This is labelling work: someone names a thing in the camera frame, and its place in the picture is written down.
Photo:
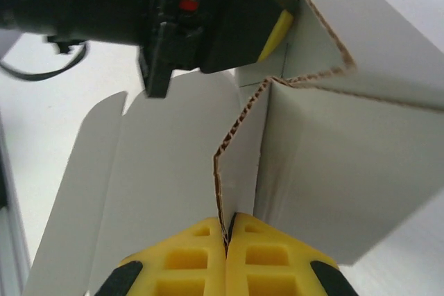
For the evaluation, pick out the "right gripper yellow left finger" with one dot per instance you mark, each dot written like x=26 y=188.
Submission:
x=187 y=261

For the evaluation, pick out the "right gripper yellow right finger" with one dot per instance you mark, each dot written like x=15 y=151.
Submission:
x=270 y=261

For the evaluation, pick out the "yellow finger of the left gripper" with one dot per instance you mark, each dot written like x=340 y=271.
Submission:
x=239 y=25

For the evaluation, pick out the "grey cardboard paper box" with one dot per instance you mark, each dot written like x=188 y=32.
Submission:
x=312 y=171

